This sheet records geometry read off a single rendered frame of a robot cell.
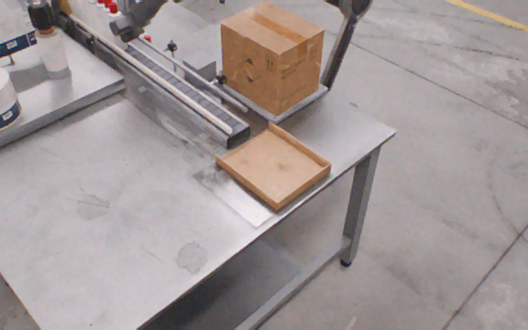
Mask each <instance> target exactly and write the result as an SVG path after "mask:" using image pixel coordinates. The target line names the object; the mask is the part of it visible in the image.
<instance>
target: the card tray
mask: <svg viewBox="0 0 528 330"><path fill-rule="evenodd" d="M214 158H215V163H216V164H217V165H219V166H220V167H221V168H222V169H224V170H225V171H226V172H228V173H230V174H231V175H233V176H234V177H235V179H236V180H238V181H239V182H240V183H242V184H243V185H244V186H246V187H247V188H248V189H249V190H250V191H252V192H253V193H254V194H255V195H256V196H258V197H260V198H261V199H262V200H264V201H265V202H266V203H267V204H269V205H270V207H271V208H273V209H274V210H275V211H279V210H280V209H281V208H282V207H283V206H284V205H285V204H287V203H289V202H290V201H291V200H293V199H294V198H295V197H297V196H298V195H299V194H301V193H302V192H304V191H305V190H306V189H308V188H309V187H310V186H312V185H313V184H314V183H316V182H318V181H320V180H321V179H322V177H324V176H325V175H326V174H327V173H328V172H330V171H331V168H332V162H331V161H329V160H328V159H326V158H324V157H323V156H321V155H320V154H318V153H317V152H314V151H313V150H311V148H309V147H308V146H306V145H305V144H303V143H302V142H301V141H300V140H298V139H297V138H295V137H293V136H292V135H290V134H289V133H286V132H285V131H283V130H282V129H280V128H279V127H277V126H275V125H274V124H272V123H271V122H270V121H269V129H268V130H266V131H264V132H263V133H261V134H260V135H258V136H255V137H253V138H252V139H250V140H249V141H248V142H246V143H245V144H243V145H241V146H240V147H238V148H237V149H236V150H234V151H233V152H231V153H230V154H227V155H225V156H224V157H222V158H219V157H218V156H217V155H214Z"/></svg>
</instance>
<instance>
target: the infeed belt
mask: <svg viewBox="0 0 528 330"><path fill-rule="evenodd" d="M60 14H61V15H62V16H64V17H66V18H67V17H70V16H68V15H67V14H65V13H63V12H60ZM70 20H71V22H72V23H75V21H74V20H72V19H71V17H70ZM97 41H99V42H100V43H101V44H103V45H104V46H105V47H106V48H108V49H109V50H111V51H112V52H113V53H114V54H115V55H117V56H118V57H119V58H121V59H122V60H123V61H125V62H128V63H129V64H130V65H132V66H133V67H134V68H136V70H137V71H138V72H140V73H142V74H143V75H144V76H146V77H147V78H148V79H150V80H151V81H153V82H154V83H156V84H157V85H158V86H160V87H161V88H162V89H164V90H165V91H166V92H168V93H169V94H170V95H171V96H172V97H175V98H176V99H177V100H179V101H180V102H181V103H183V104H184V105H186V106H187V107H189V108H190V109H191V110H193V111H194V113H196V114H197V115H199V116H201V117H203V118H204V119H205V121H207V122H208V123H209V124H211V125H212V126H214V127H215V128H217V129H218V130H219V131H221V132H222V133H223V134H225V135H226V136H228V137H229V138H231V137H233V136H234V135H236V134H238V133H239V132H241V131H243V130H244V129H246V128H248V127H247V126H245V125H244V124H242V123H240V122H239V121H238V119H236V118H235V117H234V116H232V115H230V114H229V113H227V112H226V111H224V110H223V109H222V108H220V107H219V106H217V105H216V104H214V103H213V102H211V101H210V100H208V99H207V98H205V97H204V96H203V95H200V94H198V92H197V91H195V90H194V89H193V88H192V87H191V86H189V85H188V84H186V83H185V82H183V81H182V80H180V79H179V78H177V77H176V76H173V75H172V74H171V73H169V72H168V71H166V70H164V69H163V68H162V66H160V65H159V64H158V63H157V62H155V61H154V60H152V59H150V58H148V57H147V56H145V55H144V54H143V53H141V52H140V51H138V50H137V49H135V48H133V47H132V46H131V45H129V43H128V42H127V43H126V45H127V46H128V49H127V50H126V51H124V52H125V53H127V54H129V55H130V56H131V57H133V58H134V59H136V60H137V61H139V62H140V63H142V64H143V65H144V66H146V67H147V69H149V70H150V71H152V72H154V73H156V74H157V75H158V76H159V77H160V78H161V79H163V80H164V81H166V82H167V83H169V84H170V85H172V86H173V87H174V88H177V89H178V90H180V91H181V93H182V94H184V95H186V96H187V97H188V98H190V99H191V100H193V101H194V102H195V103H197V104H198V105H199V106H201V107H203V108H204V109H206V110H207V111H208V112H210V113H211V114H212V115H214V116H216V117H217V118H218V119H220V121H221V122H223V123H224V124H225V125H227V126H228V127H231V128H232V133H231V134H228V133H226V132H225V131H224V130H223V129H222V128H220V127H219V126H217V125H216V124H215V123H213V122H212V121H210V119H209V118H208V117H206V116H205V115H203V114H202V113H199V112H198V111H197V110H195V109H194V108H193V107H191V106H190V105H188V104H187V103H185V102H184V101H183V100H182V99H181V98H179V97H178V96H177V95H175V94H173V92H171V91H170V90H168V89H167V88H166V87H164V86H163V85H162V84H160V83H159V82H157V81H156V80H154V79H153V78H152V77H150V76H148V75H147V74H146V73H144V72H143V71H142V70H140V69H139V67H138V66H136V65H135V64H133V63H132V62H131V61H129V60H128V59H125V58H124V57H122V56H121V55H120V54H118V53H117V52H116V51H114V50H113V49H111V48H110V46H108V45H107V44H106V43H103V41H101V40H100V39H97Z"/></svg>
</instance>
